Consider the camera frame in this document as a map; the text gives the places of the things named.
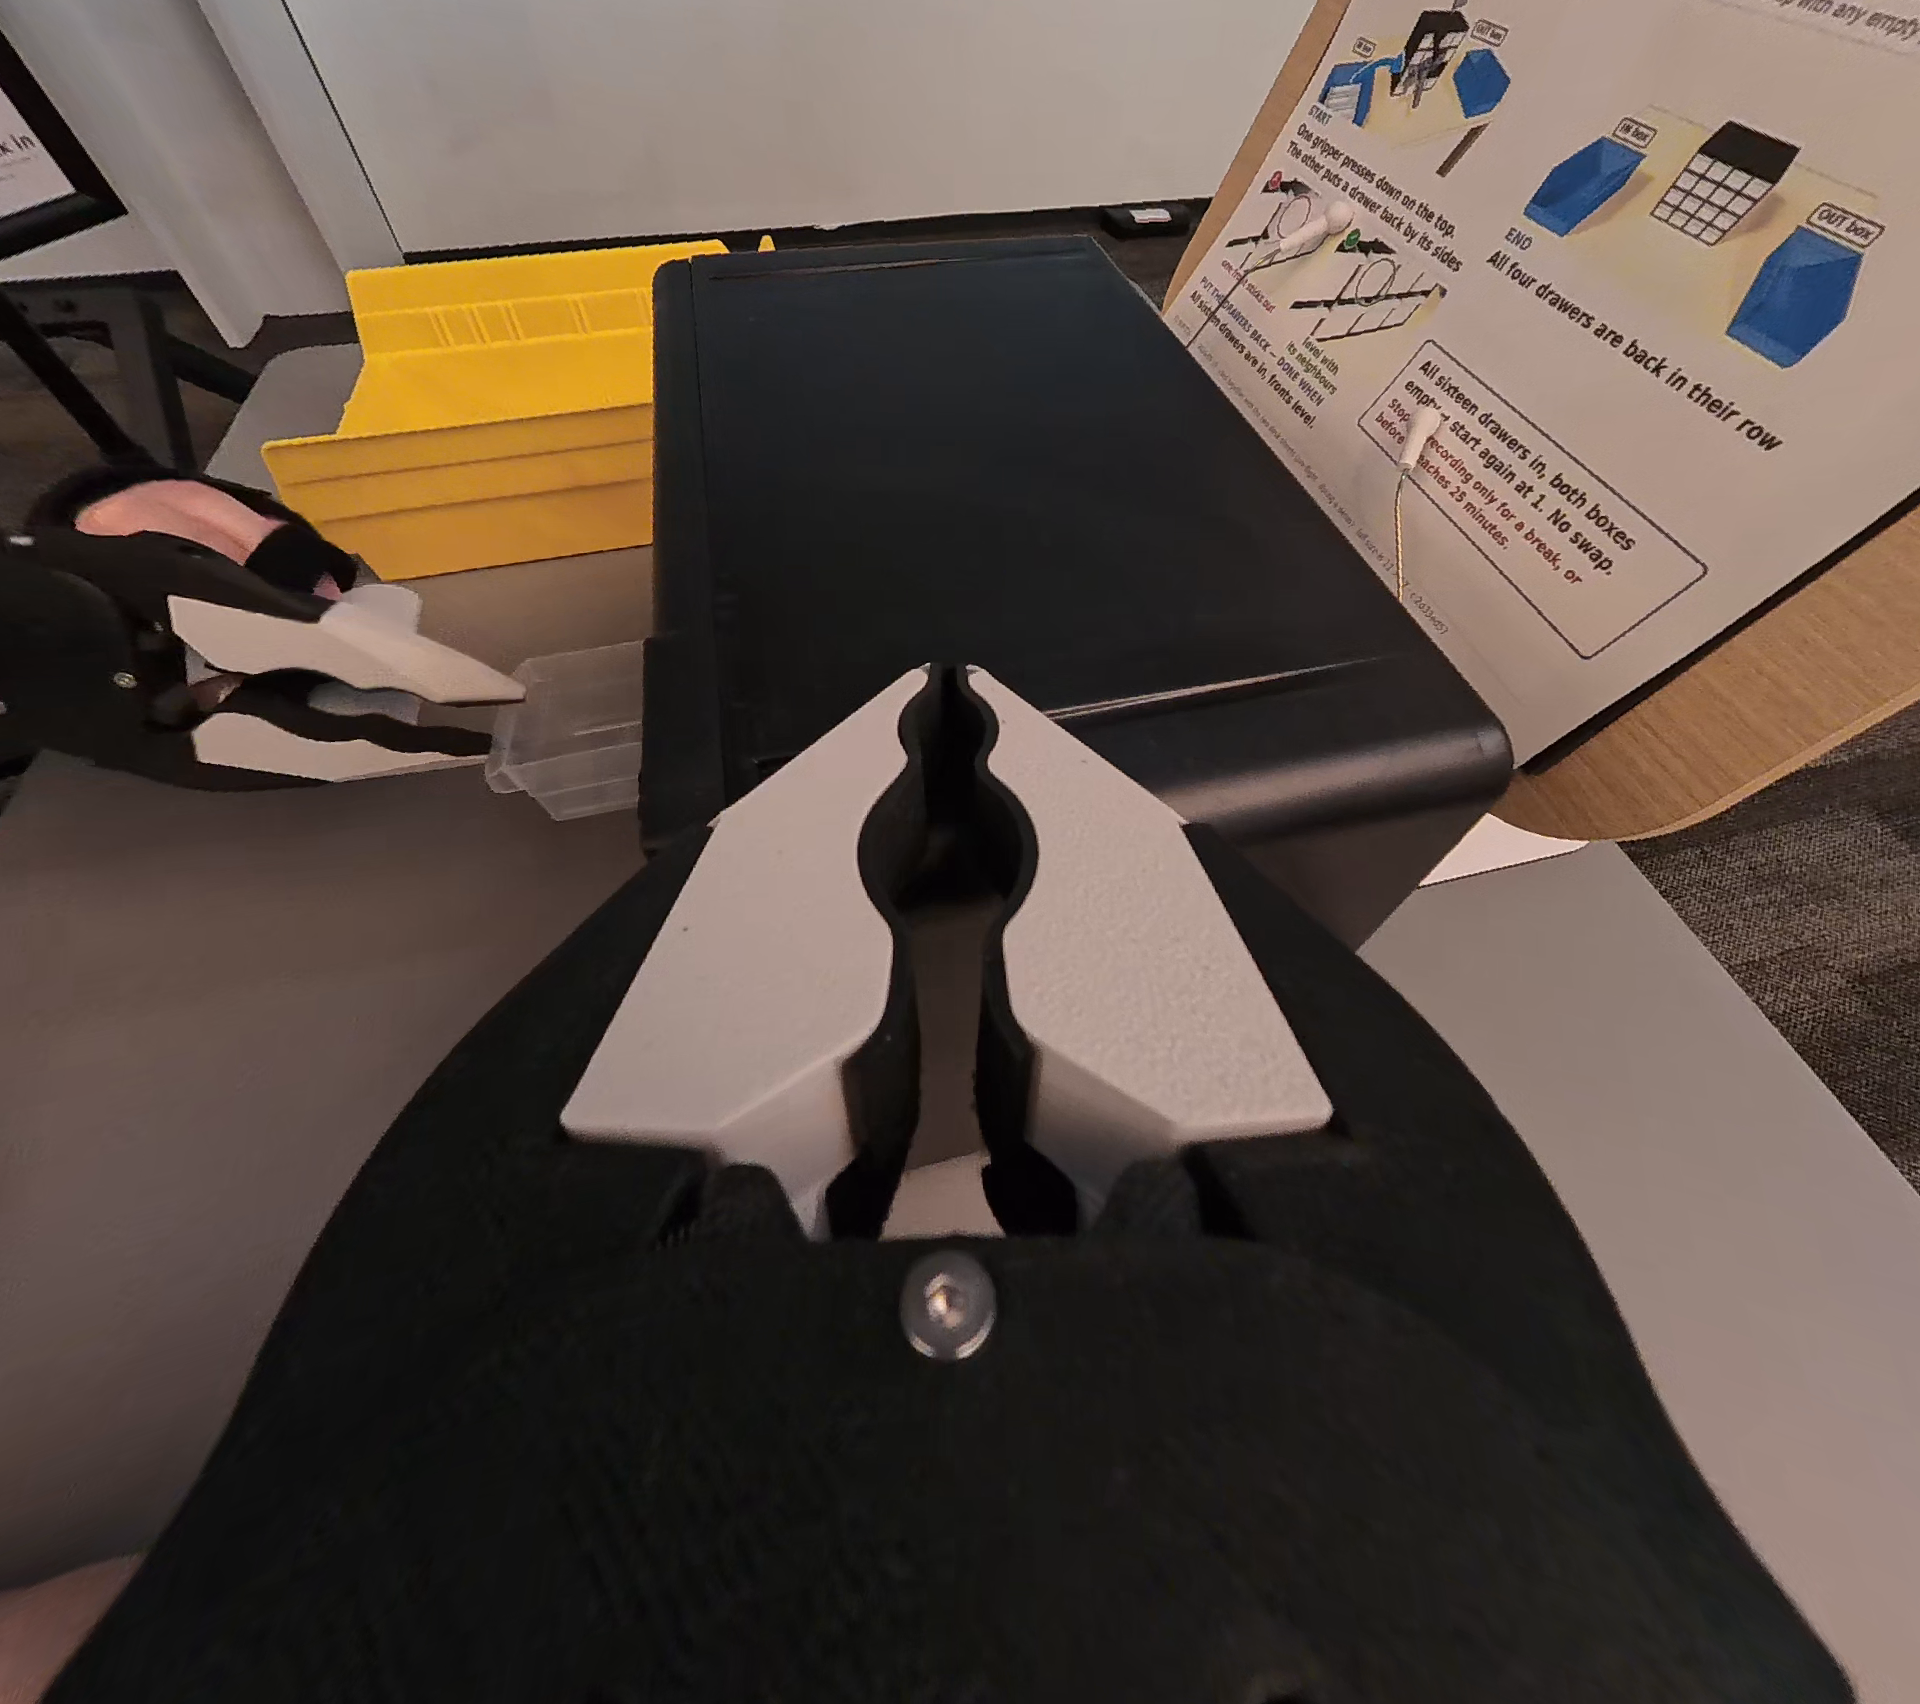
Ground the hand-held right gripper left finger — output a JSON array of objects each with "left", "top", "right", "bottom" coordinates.
[{"left": 557, "top": 666, "right": 941, "bottom": 1242}]

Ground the clear plastic drawer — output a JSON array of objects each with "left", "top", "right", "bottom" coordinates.
[{"left": 481, "top": 642, "right": 653, "bottom": 823}]

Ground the white paper sheet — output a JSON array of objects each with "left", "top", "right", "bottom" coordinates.
[{"left": 1416, "top": 812, "right": 1592, "bottom": 891}]

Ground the white pin with string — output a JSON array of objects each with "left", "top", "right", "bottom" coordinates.
[{"left": 1386, "top": 414, "right": 1449, "bottom": 604}]

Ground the black sign stand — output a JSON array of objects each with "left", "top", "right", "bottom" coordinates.
[{"left": 0, "top": 24, "right": 264, "bottom": 491}]

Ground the yellow plastic bin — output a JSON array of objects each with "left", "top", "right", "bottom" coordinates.
[{"left": 257, "top": 233, "right": 779, "bottom": 582}]

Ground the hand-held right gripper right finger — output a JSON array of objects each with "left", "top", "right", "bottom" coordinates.
[{"left": 959, "top": 666, "right": 1336, "bottom": 1238}]

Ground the white instruction poster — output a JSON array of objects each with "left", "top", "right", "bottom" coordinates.
[{"left": 1162, "top": 0, "right": 1920, "bottom": 761}]

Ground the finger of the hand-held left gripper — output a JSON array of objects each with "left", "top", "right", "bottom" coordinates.
[
  {"left": 186, "top": 693, "right": 504, "bottom": 788},
  {"left": 167, "top": 582, "right": 528, "bottom": 705}
]

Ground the black drawer cabinet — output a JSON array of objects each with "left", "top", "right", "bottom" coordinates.
[{"left": 635, "top": 233, "right": 1513, "bottom": 956}]

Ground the person's leg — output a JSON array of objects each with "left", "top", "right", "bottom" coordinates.
[{"left": 0, "top": 1553, "right": 144, "bottom": 1704}]

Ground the instruction poster on board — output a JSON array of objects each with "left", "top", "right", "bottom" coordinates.
[{"left": 1162, "top": 0, "right": 1920, "bottom": 844}]

